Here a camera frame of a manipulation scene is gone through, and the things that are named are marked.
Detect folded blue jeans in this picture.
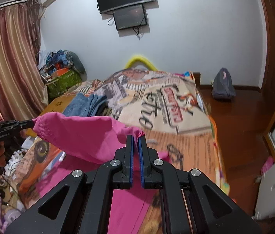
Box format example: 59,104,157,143
63,93,107,117

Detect wooden lap tray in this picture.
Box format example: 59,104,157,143
25,95,77,137

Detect pile of clothes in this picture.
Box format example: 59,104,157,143
38,50,86,77

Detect striped pink gold curtain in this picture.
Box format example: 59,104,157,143
0,0,48,121

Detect green laundry basket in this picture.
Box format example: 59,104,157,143
46,69,82,98

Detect printed orange bed blanket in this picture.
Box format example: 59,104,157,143
12,69,229,207

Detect pink pants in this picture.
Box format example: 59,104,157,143
31,111,170,234

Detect pink slipper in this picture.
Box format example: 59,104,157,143
261,156,274,175

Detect grey backpack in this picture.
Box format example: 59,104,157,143
212,68,236,99

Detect yellow curved headboard piece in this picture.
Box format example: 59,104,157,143
124,55,158,71

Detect small black wall monitor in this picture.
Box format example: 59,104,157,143
113,4,147,31

